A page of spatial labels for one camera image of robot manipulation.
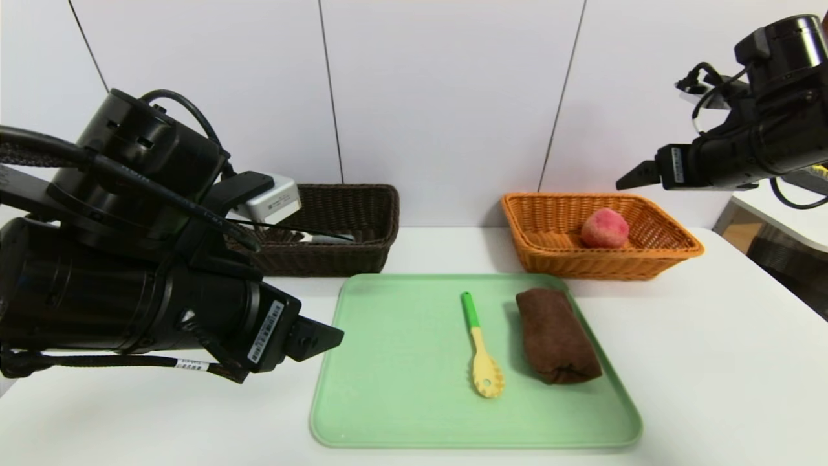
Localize green handled yellow pasta spoon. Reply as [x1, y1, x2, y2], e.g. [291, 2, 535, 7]
[460, 291, 505, 398]

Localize dark brown wicker basket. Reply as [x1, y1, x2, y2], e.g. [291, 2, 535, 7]
[249, 184, 400, 278]

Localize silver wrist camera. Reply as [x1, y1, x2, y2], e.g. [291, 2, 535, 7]
[228, 173, 303, 225]
[675, 76, 735, 111]

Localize grey handled white peeler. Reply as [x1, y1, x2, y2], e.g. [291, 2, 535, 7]
[299, 231, 356, 245]

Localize brown towel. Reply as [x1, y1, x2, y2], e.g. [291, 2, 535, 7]
[516, 288, 603, 385]

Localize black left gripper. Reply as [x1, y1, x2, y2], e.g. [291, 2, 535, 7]
[155, 261, 345, 374]

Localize red peach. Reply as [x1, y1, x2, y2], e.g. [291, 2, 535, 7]
[580, 208, 630, 249]

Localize light green plastic tray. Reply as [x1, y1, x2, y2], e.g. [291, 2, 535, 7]
[309, 273, 643, 449]

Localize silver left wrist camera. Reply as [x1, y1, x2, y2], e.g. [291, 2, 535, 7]
[228, 173, 303, 225]

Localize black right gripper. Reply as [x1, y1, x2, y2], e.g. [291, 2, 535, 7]
[615, 126, 761, 191]

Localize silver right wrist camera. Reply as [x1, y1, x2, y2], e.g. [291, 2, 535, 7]
[675, 76, 735, 111]

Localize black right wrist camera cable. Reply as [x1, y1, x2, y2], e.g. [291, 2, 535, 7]
[676, 61, 754, 137]

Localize white side table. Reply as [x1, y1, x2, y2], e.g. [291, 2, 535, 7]
[730, 188, 828, 253]

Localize orange wicker basket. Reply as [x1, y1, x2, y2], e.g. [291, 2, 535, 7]
[501, 192, 704, 281]

